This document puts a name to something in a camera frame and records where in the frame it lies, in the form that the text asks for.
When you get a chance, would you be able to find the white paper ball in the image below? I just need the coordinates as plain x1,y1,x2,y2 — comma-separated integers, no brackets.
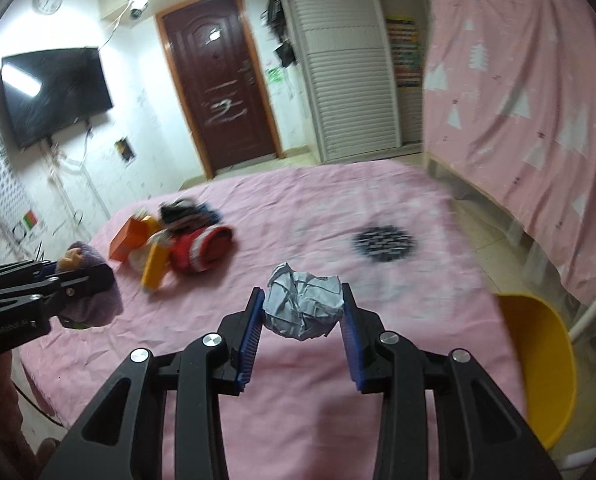
262,262,344,341

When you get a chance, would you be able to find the yellow plastic trash bin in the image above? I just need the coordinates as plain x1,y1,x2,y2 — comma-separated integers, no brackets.
496,294,578,450

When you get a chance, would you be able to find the pink bed sheet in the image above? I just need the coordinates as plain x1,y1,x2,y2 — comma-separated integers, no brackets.
20,162,525,479

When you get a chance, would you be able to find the yellow cylindrical bottle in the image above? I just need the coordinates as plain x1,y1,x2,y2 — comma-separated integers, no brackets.
141,240,171,292

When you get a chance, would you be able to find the dark blue sock bundle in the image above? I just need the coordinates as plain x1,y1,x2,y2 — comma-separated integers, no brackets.
159,198,221,232

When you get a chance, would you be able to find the orange small box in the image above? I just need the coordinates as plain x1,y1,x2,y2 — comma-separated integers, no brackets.
108,217,149,262

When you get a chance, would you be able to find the dark red door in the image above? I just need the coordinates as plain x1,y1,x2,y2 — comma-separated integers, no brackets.
156,0,283,179

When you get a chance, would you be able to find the white louvered wardrobe door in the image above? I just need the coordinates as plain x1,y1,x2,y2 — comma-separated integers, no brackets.
284,0,401,162

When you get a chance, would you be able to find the pink tree-pattern curtain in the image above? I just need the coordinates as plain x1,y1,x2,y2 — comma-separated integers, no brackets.
423,0,596,304

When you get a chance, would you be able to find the black hanging bag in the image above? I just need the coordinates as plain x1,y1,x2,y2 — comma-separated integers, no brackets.
266,0,297,68

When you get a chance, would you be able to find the black wall television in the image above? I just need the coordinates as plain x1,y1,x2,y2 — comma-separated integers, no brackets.
0,47,112,150

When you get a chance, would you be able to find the colourful wall poster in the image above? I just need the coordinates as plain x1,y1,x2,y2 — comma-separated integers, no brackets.
386,18,423,88

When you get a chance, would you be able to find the white security camera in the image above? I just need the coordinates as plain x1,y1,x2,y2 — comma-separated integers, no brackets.
123,0,149,21

